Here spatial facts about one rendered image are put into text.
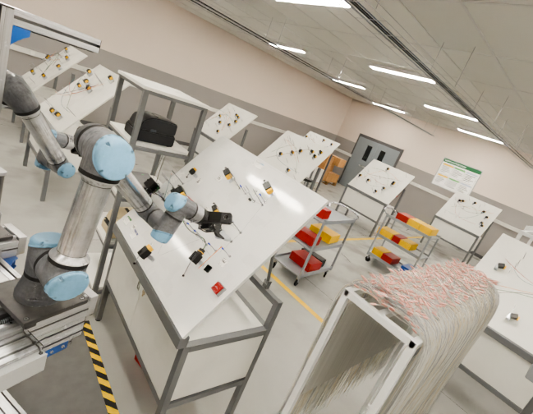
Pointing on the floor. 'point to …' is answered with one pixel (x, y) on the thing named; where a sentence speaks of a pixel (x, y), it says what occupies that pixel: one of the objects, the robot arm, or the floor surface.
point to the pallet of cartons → (332, 169)
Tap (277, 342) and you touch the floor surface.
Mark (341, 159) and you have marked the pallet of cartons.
